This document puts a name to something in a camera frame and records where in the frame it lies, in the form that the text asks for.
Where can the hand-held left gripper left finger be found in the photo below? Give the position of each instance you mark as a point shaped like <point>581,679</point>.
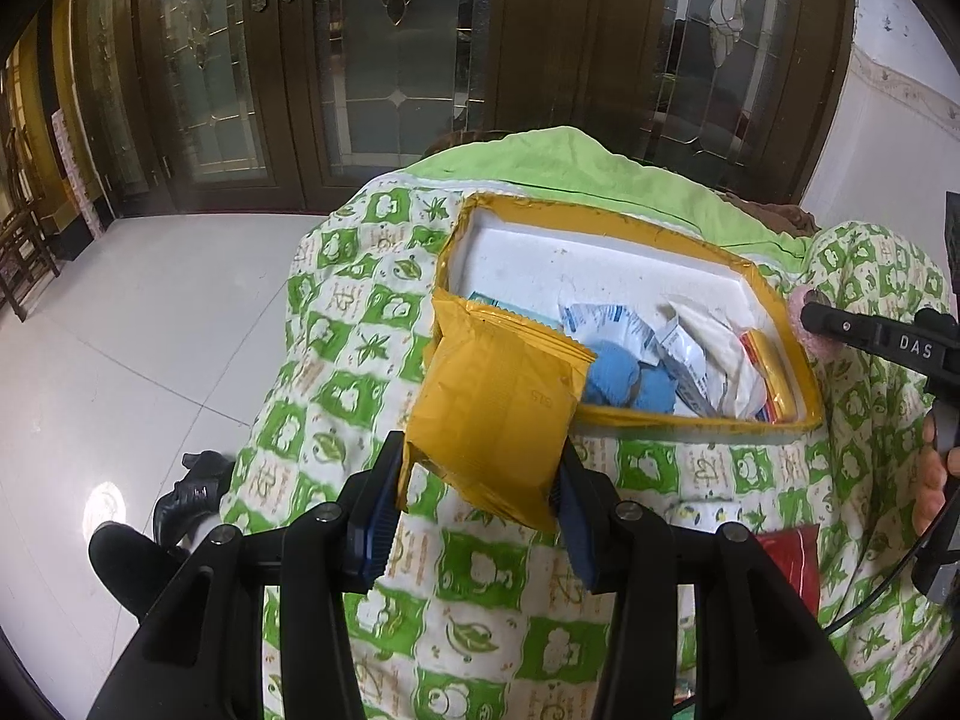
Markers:
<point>371,532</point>

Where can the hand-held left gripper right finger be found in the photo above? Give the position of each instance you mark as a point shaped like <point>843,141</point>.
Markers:
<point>581,532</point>

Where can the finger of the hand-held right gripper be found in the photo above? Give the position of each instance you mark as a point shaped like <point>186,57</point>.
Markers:
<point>877,337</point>
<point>941,321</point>

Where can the pink plush pouch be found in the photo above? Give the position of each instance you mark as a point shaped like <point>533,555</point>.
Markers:
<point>814,341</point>

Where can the clear bag yellow blue sponges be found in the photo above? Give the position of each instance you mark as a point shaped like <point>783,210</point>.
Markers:
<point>776,382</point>

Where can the blue knitted cloth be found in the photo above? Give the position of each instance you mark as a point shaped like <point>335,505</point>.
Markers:
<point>622,382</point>

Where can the yellow packet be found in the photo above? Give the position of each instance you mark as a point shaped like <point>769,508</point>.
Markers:
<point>487,405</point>

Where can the white blue printed packets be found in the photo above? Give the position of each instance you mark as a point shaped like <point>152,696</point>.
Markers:
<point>690,367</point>

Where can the white blue printed packet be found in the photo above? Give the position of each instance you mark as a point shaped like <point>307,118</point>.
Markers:
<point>607,326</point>

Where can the white foam tray yellow tape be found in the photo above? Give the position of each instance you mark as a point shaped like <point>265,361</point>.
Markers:
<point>585,240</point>

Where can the person's right hand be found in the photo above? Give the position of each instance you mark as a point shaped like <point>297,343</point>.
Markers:
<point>930,487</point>

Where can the green white printed blanket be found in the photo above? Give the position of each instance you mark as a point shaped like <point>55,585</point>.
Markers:
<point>495,652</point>

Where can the white packet red label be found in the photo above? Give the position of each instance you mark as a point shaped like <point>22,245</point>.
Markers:
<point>731,379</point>

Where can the black shoe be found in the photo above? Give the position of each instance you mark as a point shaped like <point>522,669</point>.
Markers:
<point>131,570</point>
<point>191,495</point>

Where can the dark red shiny packet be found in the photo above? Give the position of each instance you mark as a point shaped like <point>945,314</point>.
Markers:
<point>787,562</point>

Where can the teal tissue pack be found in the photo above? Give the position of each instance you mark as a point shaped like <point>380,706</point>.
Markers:
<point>525,313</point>

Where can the wooden glass door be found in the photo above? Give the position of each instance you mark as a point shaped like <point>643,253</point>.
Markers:
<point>397,90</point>
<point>720,52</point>
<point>217,90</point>

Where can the wooden chair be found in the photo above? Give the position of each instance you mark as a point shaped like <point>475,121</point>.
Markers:
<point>22,240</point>

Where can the white pink printed carton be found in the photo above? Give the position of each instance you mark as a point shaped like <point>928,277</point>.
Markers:
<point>82,180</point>

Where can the golden door frame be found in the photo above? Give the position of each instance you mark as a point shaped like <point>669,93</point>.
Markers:
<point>30,112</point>

